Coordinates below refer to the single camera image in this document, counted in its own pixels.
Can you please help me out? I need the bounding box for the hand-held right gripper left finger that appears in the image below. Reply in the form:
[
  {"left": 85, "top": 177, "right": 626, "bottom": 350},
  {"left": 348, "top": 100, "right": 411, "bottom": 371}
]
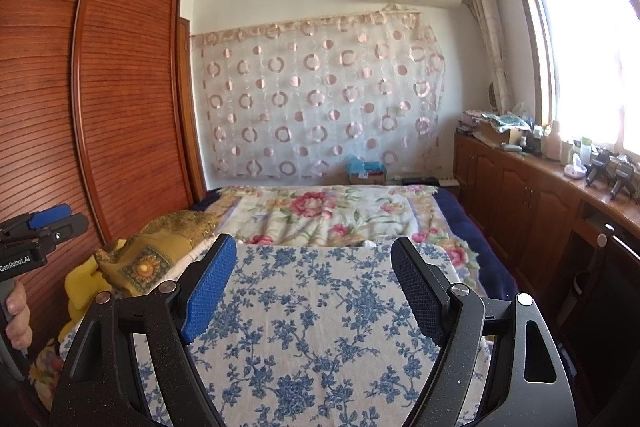
[{"left": 50, "top": 234, "right": 237, "bottom": 427}]

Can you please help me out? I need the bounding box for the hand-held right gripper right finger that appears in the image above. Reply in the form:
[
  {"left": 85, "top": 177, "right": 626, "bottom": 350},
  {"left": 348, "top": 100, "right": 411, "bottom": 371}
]
[{"left": 391, "top": 237, "right": 578, "bottom": 427}]

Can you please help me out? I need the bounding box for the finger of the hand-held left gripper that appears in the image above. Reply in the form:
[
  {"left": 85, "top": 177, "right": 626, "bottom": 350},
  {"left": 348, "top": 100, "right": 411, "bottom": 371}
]
[
  {"left": 37, "top": 214, "right": 90, "bottom": 244},
  {"left": 27, "top": 204, "right": 71, "bottom": 230}
]

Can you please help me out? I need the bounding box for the golden patterned shirt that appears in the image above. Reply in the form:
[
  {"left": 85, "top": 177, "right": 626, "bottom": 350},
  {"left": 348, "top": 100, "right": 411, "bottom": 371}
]
[{"left": 95, "top": 210, "right": 221, "bottom": 295}]

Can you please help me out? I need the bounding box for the person's left hand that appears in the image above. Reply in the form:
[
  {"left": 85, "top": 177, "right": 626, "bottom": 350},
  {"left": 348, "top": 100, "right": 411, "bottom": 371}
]
[{"left": 5, "top": 281, "right": 33, "bottom": 353}]

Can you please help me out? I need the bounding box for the yellow plush toy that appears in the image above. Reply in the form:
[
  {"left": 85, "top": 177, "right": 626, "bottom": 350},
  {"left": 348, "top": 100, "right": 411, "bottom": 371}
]
[{"left": 65, "top": 252, "right": 131, "bottom": 323}]

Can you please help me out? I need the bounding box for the navy bed sheet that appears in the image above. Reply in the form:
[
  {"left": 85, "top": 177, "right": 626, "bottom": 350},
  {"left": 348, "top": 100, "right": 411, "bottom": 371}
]
[{"left": 192, "top": 186, "right": 518, "bottom": 308}]

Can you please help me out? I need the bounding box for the blue floral white cloth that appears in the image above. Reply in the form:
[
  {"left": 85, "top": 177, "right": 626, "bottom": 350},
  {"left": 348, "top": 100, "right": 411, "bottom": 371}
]
[{"left": 65, "top": 242, "right": 493, "bottom": 427}]

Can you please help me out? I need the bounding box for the wooden slatted wardrobe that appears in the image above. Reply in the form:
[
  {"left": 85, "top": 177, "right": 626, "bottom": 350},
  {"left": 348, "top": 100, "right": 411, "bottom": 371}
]
[{"left": 0, "top": 0, "right": 206, "bottom": 358}]

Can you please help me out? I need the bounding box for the low wooden cabinet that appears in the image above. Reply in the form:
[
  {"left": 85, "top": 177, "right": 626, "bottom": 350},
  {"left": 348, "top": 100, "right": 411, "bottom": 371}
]
[{"left": 452, "top": 132, "right": 640, "bottom": 308}]

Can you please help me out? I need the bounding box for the pink floral blanket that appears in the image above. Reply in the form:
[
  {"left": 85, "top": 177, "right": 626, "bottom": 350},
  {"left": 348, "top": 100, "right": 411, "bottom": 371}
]
[{"left": 27, "top": 186, "right": 481, "bottom": 413}]

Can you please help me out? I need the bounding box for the pile of clutter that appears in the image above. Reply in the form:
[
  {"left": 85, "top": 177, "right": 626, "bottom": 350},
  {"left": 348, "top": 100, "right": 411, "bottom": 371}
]
[{"left": 460, "top": 104, "right": 536, "bottom": 148}]

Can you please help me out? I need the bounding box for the white tissue holder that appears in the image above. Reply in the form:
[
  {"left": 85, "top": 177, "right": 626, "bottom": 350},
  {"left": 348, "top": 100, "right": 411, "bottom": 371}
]
[{"left": 564, "top": 156, "right": 587, "bottom": 180}]

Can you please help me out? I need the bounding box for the pale plastic bottle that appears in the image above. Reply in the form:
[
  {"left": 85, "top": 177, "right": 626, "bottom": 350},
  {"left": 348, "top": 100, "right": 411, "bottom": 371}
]
[{"left": 542, "top": 121, "right": 562, "bottom": 160}]

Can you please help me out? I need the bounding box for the black hand-held device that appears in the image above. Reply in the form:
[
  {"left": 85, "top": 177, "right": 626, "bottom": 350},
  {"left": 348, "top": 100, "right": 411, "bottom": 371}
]
[
  {"left": 585, "top": 152, "right": 613, "bottom": 186},
  {"left": 610, "top": 156, "right": 640, "bottom": 201}
]

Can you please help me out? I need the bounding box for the circle-patterned sheer curtain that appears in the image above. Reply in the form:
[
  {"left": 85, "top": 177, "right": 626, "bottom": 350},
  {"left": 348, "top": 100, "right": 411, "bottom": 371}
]
[{"left": 189, "top": 9, "right": 446, "bottom": 180}]

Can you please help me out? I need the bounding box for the patterned window curtain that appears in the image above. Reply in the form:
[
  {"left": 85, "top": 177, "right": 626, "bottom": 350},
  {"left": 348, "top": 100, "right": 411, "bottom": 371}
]
[{"left": 461, "top": 0, "right": 513, "bottom": 112}]

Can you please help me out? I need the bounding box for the window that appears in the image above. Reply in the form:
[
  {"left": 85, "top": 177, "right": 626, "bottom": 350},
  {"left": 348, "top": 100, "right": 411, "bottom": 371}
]
[{"left": 505, "top": 0, "right": 640, "bottom": 148}]

